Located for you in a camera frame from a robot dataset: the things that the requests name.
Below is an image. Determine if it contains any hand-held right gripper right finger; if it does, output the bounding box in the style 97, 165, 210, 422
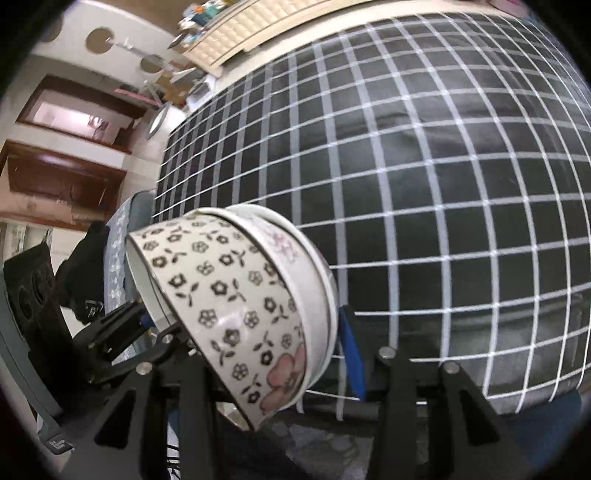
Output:
338, 305, 532, 480

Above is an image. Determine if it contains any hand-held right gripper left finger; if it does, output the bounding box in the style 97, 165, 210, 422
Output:
60, 348, 221, 480

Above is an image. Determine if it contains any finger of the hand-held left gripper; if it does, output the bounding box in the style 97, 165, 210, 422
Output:
85, 323, 188, 386
74, 299, 155, 352

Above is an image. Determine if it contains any white bowl pink pattern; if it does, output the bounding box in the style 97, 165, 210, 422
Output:
226, 203, 340, 384

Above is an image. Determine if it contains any black flower print bowl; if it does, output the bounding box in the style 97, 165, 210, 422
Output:
126, 210, 309, 432

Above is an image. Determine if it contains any plain white bowl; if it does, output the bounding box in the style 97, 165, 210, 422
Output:
198, 206, 334, 404

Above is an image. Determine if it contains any black cloth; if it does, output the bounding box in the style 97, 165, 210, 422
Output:
55, 220, 112, 324

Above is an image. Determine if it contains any grey patterned sofa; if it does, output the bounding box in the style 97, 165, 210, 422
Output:
104, 191, 155, 352

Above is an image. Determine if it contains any black panel with round dents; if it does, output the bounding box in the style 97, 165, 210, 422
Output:
4, 247, 63, 352

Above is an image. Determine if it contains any brown wooden door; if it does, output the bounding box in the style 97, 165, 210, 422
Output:
0, 141, 127, 222

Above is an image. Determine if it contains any white basin grey rim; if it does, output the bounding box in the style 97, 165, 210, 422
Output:
147, 104, 172, 141

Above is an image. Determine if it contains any white box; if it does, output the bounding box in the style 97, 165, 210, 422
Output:
187, 76, 215, 109

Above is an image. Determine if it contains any cream tv cabinet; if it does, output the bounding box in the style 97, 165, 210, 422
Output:
182, 0, 370, 77

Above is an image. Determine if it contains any brown wooden door frame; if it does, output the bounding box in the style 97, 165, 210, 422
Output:
16, 76, 148, 153

